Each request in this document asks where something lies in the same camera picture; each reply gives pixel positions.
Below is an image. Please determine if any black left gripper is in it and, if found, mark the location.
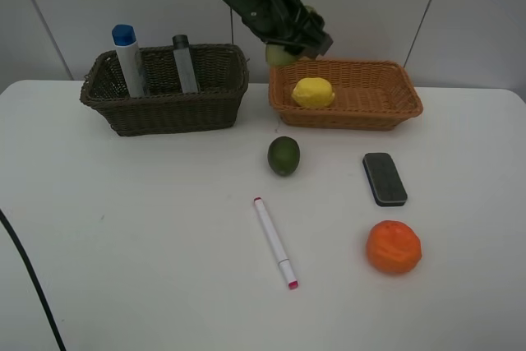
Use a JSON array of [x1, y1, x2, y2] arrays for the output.
[[240, 0, 332, 58]]

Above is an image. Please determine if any halved avocado with pit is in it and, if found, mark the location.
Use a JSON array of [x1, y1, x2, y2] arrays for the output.
[[265, 6, 325, 66]]

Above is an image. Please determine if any yellow lemon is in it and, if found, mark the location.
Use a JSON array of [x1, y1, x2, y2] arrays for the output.
[[291, 77, 335, 109]]

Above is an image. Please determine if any green lime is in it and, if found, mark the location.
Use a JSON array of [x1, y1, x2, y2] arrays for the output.
[[267, 136, 301, 177]]

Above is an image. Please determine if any dark green men's bottle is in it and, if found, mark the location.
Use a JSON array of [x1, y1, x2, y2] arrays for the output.
[[173, 35, 200, 94]]

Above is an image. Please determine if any black whiteboard eraser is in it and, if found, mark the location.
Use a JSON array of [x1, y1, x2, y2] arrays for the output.
[[362, 153, 408, 207]]

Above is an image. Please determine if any white bottle blue cap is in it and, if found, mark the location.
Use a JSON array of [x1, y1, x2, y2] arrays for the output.
[[112, 24, 149, 98]]

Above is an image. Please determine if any orange peeled tangerine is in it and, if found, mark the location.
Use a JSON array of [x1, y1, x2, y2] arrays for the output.
[[365, 220, 422, 275]]

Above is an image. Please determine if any white pink marker pen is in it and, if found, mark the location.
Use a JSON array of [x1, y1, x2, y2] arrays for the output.
[[254, 196, 299, 290]]

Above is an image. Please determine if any orange wicker basket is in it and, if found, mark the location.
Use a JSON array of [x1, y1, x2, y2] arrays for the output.
[[269, 59, 423, 131]]

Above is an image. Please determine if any dark brown wicker basket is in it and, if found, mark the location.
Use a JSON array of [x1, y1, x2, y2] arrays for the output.
[[80, 44, 249, 136]]

